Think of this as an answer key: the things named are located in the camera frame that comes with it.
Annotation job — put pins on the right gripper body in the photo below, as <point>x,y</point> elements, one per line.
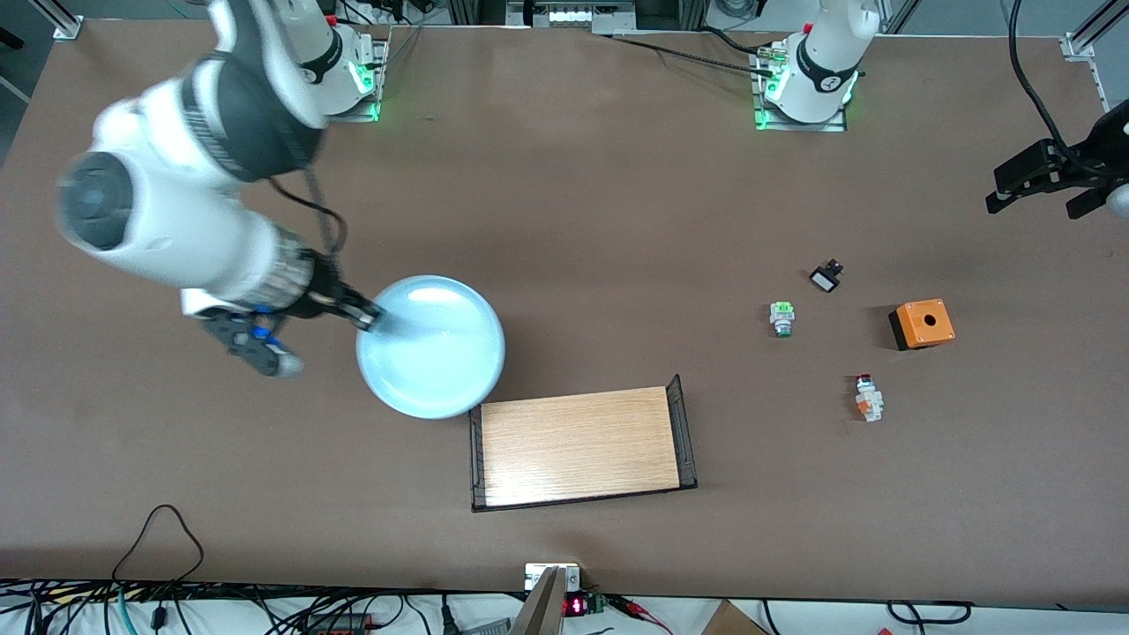
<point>324,291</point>

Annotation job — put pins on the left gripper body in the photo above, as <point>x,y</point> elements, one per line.
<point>1096,152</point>

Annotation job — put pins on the light blue plate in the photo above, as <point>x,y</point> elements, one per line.
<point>437,353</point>

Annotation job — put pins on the white red contact block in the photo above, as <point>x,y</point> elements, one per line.
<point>869,399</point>

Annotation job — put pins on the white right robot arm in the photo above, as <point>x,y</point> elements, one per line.
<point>176,229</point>

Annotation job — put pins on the wooden tray with mesh sides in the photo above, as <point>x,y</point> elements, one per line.
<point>582,445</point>

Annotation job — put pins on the red LED display module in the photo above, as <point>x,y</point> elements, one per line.
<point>578,605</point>

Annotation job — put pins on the brown cardboard piece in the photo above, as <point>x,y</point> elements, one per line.
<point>732,620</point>

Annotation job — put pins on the aluminium corner bracket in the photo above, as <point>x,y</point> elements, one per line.
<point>1080,44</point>
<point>62,22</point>

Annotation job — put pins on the orange button enclosure box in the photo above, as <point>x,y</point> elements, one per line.
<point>923,323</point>

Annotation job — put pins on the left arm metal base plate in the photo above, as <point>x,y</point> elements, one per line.
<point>838,125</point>

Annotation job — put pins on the small black white-faced switch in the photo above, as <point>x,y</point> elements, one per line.
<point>826,280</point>

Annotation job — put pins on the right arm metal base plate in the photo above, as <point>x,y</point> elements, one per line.
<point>377,75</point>

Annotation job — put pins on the green push button switch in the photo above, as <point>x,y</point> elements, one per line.
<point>781,316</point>

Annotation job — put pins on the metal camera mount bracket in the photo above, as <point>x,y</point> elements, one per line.
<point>549,600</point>

